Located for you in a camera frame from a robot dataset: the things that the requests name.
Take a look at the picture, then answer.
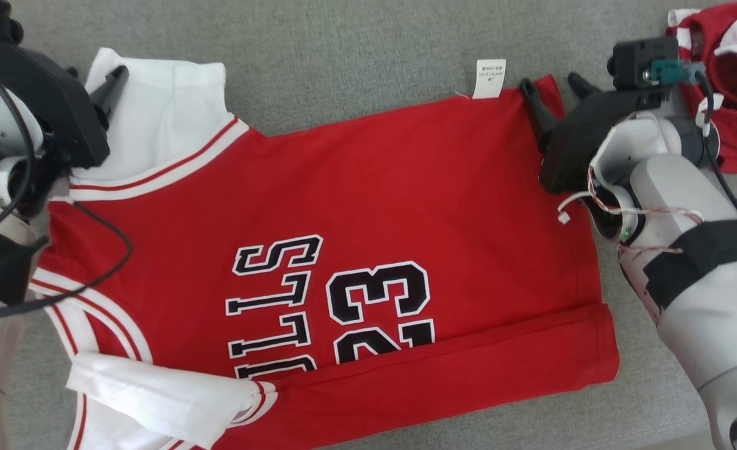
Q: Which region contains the red basketball jersey white trim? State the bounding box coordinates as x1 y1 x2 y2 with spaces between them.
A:
27 47 621 450

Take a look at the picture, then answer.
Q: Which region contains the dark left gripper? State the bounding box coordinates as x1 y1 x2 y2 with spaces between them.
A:
0 41 130 171

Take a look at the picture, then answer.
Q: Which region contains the thin white right arm wire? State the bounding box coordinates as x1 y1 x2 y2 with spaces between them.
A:
556 164 708 256

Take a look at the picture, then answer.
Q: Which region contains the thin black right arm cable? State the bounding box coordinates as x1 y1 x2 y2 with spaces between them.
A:
692 67 737 221

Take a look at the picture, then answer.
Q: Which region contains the grey fabric sofa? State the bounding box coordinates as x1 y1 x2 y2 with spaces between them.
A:
0 0 737 450

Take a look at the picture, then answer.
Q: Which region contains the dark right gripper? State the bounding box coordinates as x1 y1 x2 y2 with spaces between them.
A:
518 71 670 195

